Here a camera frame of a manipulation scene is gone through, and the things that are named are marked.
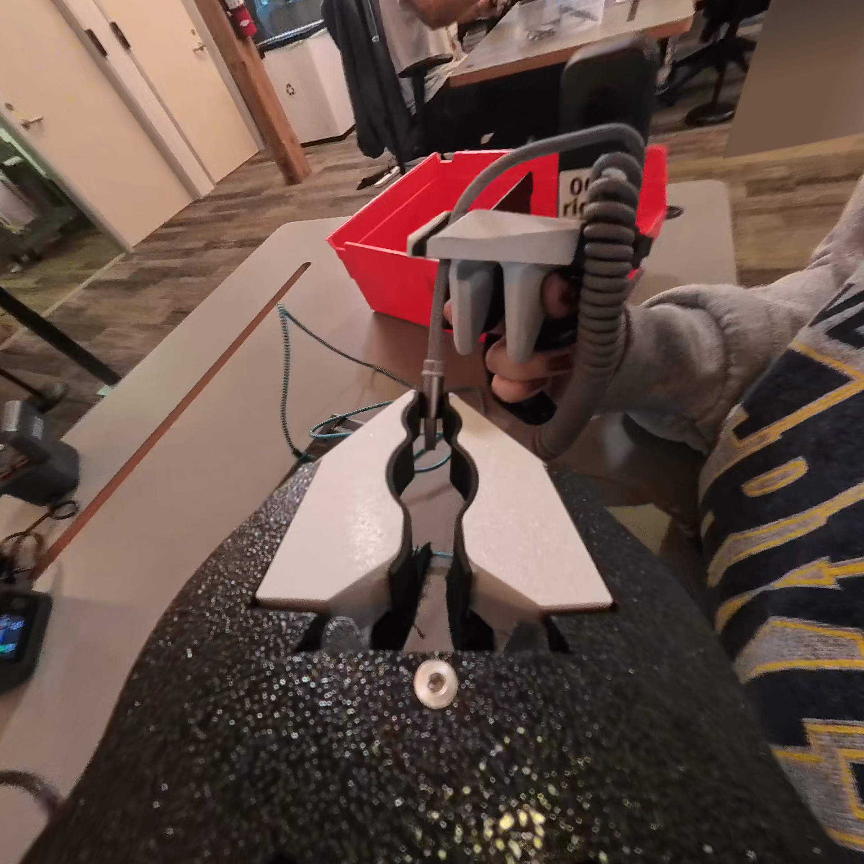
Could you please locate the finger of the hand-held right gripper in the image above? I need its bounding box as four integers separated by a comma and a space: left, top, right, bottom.
425, 211, 583, 365
407, 211, 505, 356

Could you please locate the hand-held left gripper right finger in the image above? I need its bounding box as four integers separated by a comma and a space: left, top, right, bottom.
445, 391, 615, 652

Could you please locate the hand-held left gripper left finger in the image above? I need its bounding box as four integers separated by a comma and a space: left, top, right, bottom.
255, 390, 433, 652

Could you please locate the red plastic bin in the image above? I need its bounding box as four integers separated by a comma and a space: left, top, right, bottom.
327, 145, 669, 318

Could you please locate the grey usb cable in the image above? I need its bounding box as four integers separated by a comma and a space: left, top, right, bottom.
420, 123, 645, 461

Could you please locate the teal braided usb cable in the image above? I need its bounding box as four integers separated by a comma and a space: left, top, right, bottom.
277, 304, 455, 563

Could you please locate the person's right forearm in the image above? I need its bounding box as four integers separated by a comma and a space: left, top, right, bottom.
587, 202, 864, 460

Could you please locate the person's right hand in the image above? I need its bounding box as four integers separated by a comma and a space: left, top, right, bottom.
482, 270, 585, 409

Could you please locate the grey office table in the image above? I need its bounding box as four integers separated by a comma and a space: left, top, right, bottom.
449, 0, 696, 89

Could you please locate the black office chair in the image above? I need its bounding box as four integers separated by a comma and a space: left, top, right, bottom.
354, 54, 460, 190

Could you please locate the dark jacket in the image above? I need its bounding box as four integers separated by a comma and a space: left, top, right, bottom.
323, 0, 423, 166

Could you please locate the white recycling bin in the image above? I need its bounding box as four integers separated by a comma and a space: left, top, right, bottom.
260, 20, 355, 146

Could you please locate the person's printed grey sweatshirt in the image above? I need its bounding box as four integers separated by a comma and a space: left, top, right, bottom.
698, 283, 864, 864

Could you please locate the black charger block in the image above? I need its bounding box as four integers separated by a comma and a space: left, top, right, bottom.
0, 398, 81, 506

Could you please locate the black legged table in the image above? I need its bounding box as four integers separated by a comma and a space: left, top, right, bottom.
0, 287, 122, 406

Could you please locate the black power station with display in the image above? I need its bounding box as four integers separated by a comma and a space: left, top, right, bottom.
0, 589, 54, 695

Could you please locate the white door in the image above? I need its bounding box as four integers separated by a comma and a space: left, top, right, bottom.
0, 0, 197, 251
91, 0, 261, 185

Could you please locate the wooden support post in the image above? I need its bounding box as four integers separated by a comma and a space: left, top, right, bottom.
196, 0, 311, 185

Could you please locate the black looped cable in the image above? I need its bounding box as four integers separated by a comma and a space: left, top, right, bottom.
0, 498, 81, 588

